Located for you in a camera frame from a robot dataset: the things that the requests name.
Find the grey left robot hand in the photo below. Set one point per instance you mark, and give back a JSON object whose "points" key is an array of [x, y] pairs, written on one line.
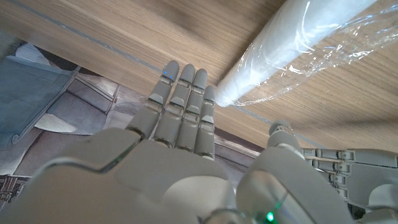
{"points": [[367, 177]]}

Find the cling film roll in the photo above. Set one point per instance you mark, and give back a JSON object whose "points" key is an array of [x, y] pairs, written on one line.
{"points": [[280, 46]]}

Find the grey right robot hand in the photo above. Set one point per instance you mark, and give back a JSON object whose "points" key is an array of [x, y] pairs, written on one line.
{"points": [[140, 186]]}

